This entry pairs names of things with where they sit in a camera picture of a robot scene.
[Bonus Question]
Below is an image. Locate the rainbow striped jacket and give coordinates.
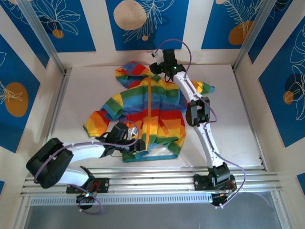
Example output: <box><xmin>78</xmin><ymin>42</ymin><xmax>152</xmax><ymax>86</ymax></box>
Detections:
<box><xmin>82</xmin><ymin>61</ymin><xmax>216</xmax><ymax>164</ymax></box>

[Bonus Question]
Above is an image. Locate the left black controller board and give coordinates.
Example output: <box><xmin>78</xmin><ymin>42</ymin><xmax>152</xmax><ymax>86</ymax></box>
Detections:
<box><xmin>76</xmin><ymin>193</ymin><xmax>97</xmax><ymax>205</ymax></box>

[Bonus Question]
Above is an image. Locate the black controller board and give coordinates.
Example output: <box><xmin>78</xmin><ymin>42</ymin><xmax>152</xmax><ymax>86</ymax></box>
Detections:
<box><xmin>210</xmin><ymin>192</ymin><xmax>230</xmax><ymax>207</ymax></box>
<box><xmin>76</xmin><ymin>193</ymin><xmax>97</xmax><ymax>205</ymax></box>

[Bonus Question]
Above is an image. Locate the grey metal sheet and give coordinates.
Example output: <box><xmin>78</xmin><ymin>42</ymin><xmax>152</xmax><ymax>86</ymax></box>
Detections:
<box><xmin>23</xmin><ymin>190</ymin><xmax>285</xmax><ymax>229</ymax></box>

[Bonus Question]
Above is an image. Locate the right black controller board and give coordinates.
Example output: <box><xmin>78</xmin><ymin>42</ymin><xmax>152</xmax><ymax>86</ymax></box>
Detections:
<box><xmin>210</xmin><ymin>192</ymin><xmax>230</xmax><ymax>207</ymax></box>

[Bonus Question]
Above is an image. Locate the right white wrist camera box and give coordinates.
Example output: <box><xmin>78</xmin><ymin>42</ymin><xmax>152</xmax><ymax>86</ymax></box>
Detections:
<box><xmin>151</xmin><ymin>48</ymin><xmax>165</xmax><ymax>64</ymax></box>

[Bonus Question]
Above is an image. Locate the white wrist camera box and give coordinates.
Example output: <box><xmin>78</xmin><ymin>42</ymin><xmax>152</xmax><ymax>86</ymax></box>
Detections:
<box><xmin>125</xmin><ymin>127</ymin><xmax>141</xmax><ymax>141</ymax></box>
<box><xmin>151</xmin><ymin>48</ymin><xmax>165</xmax><ymax>64</ymax></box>

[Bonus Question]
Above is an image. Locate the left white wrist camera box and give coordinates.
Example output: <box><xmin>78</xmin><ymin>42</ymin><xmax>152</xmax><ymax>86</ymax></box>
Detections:
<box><xmin>125</xmin><ymin>127</ymin><xmax>141</xmax><ymax>141</ymax></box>

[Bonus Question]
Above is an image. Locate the aluminium mounting rail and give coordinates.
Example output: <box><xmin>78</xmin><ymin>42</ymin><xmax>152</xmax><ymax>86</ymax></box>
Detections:
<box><xmin>20</xmin><ymin>167</ymin><xmax>283</xmax><ymax>198</ymax></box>

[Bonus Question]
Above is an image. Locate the blue floral wall panel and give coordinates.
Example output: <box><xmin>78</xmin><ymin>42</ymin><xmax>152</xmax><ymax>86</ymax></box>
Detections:
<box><xmin>0</xmin><ymin>33</ymin><xmax>41</xmax><ymax>154</ymax></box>
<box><xmin>201</xmin><ymin>0</ymin><xmax>272</xmax><ymax>51</ymax></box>
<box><xmin>0</xmin><ymin>0</ymin><xmax>97</xmax><ymax>53</ymax></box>
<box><xmin>258</xmin><ymin>21</ymin><xmax>305</xmax><ymax>148</ymax></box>
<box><xmin>105</xmin><ymin>0</ymin><xmax>190</xmax><ymax>51</ymax></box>

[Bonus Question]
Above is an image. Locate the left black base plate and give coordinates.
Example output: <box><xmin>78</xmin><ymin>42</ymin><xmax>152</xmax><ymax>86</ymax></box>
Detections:
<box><xmin>66</xmin><ymin>177</ymin><xmax>111</xmax><ymax>194</ymax></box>

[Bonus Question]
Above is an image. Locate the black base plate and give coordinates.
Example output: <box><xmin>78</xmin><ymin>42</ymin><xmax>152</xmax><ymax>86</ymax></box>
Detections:
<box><xmin>193</xmin><ymin>174</ymin><xmax>237</xmax><ymax>192</ymax></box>
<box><xmin>66</xmin><ymin>177</ymin><xmax>111</xmax><ymax>194</ymax></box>

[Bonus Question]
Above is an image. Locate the slotted grey cable duct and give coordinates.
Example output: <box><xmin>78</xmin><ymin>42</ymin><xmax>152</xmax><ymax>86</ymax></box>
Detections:
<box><xmin>30</xmin><ymin>193</ymin><xmax>215</xmax><ymax>206</ymax></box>

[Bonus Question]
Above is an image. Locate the aluminium side rail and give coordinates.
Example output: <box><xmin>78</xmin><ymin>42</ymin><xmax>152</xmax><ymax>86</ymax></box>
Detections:
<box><xmin>232</xmin><ymin>67</ymin><xmax>267</xmax><ymax>171</ymax></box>
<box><xmin>46</xmin><ymin>68</ymin><xmax>72</xmax><ymax>144</ymax></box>

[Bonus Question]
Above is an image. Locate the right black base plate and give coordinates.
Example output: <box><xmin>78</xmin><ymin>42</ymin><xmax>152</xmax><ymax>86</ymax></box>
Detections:
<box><xmin>193</xmin><ymin>174</ymin><xmax>237</xmax><ymax>192</ymax></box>

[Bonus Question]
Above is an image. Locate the aluminium frame post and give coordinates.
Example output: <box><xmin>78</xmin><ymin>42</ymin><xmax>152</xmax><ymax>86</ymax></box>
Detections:
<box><xmin>233</xmin><ymin>0</ymin><xmax>294</xmax><ymax>72</ymax></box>
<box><xmin>17</xmin><ymin>0</ymin><xmax>67</xmax><ymax>73</ymax></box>

